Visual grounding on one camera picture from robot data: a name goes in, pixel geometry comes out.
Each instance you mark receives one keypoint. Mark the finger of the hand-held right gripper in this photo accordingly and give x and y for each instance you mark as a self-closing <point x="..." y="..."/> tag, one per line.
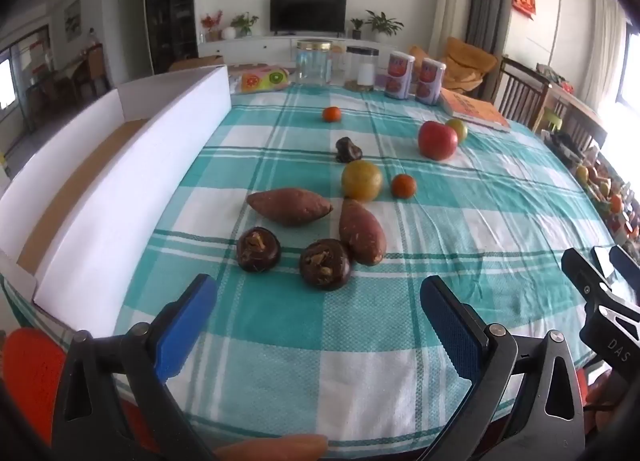
<point x="587" y="276"/>
<point x="625" y="263"/>

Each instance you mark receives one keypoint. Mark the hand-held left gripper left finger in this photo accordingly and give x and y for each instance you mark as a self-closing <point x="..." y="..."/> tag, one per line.
<point x="185" y="331"/>

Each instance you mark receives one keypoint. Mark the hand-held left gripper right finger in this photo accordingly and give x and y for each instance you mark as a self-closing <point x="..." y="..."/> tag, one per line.
<point x="452" y="336"/>

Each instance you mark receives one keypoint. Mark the dark brown water chestnut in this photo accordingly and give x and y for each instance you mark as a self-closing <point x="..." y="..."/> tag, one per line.
<point x="325" y="265"/>
<point x="258" y="250"/>

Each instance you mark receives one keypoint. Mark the reddish sweet potato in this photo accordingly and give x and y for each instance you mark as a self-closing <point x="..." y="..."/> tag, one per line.
<point x="287" y="207"/>
<point x="361" y="233"/>

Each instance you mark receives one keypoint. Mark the small orange tangerine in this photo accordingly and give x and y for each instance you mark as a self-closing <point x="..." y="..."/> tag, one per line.
<point x="403" y="186"/>
<point x="331" y="114"/>

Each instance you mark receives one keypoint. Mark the white cardboard box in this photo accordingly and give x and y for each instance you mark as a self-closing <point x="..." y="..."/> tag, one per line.
<point x="125" y="181"/>

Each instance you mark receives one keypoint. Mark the yellow-green citrus fruit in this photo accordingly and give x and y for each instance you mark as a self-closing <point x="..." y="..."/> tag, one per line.
<point x="362" y="180"/>
<point x="460" y="128"/>

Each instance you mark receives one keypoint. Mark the small knobbly dark tuber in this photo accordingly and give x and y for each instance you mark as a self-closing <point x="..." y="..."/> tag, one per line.
<point x="348" y="150"/>

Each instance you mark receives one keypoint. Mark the teal white checked tablecloth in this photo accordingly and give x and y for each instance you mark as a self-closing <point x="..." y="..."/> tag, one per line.
<point x="300" y="341"/>

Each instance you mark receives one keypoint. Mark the wooden chair with slats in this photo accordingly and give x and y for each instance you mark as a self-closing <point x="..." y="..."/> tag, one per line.
<point x="575" y="116"/>

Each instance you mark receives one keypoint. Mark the red stool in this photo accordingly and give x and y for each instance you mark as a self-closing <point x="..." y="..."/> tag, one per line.
<point x="30" y="371"/>

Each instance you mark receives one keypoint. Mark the red apple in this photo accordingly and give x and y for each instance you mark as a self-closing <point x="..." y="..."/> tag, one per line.
<point x="436" y="141"/>

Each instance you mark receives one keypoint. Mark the orange book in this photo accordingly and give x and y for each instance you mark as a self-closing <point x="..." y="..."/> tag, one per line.
<point x="475" y="111"/>

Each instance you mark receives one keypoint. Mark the dark wooden chair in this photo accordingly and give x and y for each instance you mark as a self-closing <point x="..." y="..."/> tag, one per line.
<point x="517" y="88"/>

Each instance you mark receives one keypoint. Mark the white sheer curtain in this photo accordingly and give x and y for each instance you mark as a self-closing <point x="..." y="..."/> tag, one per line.
<point x="602" y="46"/>

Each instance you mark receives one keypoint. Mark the orange cushion seat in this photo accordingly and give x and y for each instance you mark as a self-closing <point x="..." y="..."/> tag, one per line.
<point x="465" y="61"/>

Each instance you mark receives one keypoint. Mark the red label tin can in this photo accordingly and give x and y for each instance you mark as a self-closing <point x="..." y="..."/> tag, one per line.
<point x="399" y="76"/>
<point x="430" y="82"/>

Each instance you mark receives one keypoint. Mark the fruit print packet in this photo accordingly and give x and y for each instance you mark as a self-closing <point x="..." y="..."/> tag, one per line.
<point x="265" y="80"/>

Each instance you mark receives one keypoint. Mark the clear canister with black lid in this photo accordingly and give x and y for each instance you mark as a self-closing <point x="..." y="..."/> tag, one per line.
<point x="362" y="68"/>

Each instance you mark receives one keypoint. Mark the white TV cabinet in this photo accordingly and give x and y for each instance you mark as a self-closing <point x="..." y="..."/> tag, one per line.
<point x="250" y="46"/>

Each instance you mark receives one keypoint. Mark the glass jar with gold lid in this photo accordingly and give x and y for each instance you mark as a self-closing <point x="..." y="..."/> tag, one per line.
<point x="313" y="63"/>

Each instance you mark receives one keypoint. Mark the white round vase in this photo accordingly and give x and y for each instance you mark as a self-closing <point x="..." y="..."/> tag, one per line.
<point x="228" y="33"/>

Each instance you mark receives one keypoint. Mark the covered standing air conditioner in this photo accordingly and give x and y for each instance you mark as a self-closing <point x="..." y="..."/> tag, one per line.
<point x="450" y="6"/>

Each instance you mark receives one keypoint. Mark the red flower bouquet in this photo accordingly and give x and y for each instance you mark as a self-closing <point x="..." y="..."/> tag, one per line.
<point x="212" y="23"/>

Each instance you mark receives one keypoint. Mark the leafy green houseplant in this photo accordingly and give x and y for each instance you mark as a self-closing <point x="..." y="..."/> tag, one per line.
<point x="244" y="23"/>

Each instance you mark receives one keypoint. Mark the large green potted plant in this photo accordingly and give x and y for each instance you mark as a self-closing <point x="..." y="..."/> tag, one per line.
<point x="382" y="23"/>

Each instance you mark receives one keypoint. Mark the small green potted plant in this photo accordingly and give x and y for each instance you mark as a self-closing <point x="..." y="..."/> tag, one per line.
<point x="356" y="27"/>

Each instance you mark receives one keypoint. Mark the dark display cabinet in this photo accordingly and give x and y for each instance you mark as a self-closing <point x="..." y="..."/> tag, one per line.
<point x="170" y="6"/>

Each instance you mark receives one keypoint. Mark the black television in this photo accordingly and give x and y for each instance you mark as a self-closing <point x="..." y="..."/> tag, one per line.
<point x="307" y="13"/>

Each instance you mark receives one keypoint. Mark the framed wall picture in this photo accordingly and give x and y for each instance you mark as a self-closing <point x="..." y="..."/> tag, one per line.
<point x="72" y="18"/>

